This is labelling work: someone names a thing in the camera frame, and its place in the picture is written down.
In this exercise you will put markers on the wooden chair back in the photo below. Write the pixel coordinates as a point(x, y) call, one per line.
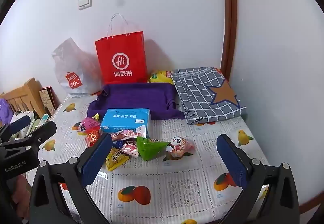
point(27, 90)

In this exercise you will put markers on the purple cloth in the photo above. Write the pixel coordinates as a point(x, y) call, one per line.
point(3, 112)

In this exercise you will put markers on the small yellow candy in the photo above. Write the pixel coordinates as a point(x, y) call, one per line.
point(96, 116)

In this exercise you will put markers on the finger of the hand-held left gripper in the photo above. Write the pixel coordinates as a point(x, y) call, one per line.
point(19, 123)
point(40, 133)

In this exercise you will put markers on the white light switch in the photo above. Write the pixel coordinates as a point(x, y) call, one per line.
point(84, 2)

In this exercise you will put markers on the brown wooden door frame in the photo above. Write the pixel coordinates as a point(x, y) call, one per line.
point(229, 11)

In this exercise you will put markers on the yellow snack packet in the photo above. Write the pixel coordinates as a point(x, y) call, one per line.
point(115, 159)

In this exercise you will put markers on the white red snack packet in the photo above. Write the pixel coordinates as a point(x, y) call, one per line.
point(126, 134)

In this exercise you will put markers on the grey checked cloth with star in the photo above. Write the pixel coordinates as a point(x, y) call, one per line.
point(200, 92)

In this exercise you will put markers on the fruit print tablecloth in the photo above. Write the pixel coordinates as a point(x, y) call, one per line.
point(164, 183)

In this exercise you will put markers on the brown patterned box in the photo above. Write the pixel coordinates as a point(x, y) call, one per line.
point(46, 100)

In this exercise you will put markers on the green white tube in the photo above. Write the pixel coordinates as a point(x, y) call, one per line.
point(44, 119)

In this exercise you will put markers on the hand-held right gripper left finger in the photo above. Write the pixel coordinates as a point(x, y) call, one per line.
point(96, 160)

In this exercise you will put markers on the white dotted cloth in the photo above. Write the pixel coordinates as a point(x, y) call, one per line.
point(24, 113)

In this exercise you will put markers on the green triangular snack packet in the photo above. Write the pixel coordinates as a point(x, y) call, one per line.
point(148, 149)

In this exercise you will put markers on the blue tissue pack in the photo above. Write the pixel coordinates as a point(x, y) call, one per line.
point(124, 119)

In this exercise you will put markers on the pink peach snack packet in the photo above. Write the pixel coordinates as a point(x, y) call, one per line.
point(130, 149)

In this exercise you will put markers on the blue snack packet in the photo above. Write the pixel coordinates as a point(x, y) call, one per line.
point(117, 144)

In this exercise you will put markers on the panda print snack packet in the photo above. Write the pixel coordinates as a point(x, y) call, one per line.
point(178, 148)

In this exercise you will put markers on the purple fabric tray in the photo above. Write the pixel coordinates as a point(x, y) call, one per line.
point(136, 97)

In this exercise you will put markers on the red paper bag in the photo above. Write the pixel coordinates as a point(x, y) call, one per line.
point(121, 47)

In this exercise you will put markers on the magenta snack packet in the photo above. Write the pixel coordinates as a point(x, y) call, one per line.
point(88, 124)

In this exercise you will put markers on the white plastic bag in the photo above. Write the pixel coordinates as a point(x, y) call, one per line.
point(68, 62)

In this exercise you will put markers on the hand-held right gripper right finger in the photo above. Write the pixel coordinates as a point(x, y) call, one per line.
point(232, 163)

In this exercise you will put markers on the yellow green snack bag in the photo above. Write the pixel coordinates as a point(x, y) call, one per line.
point(160, 76)

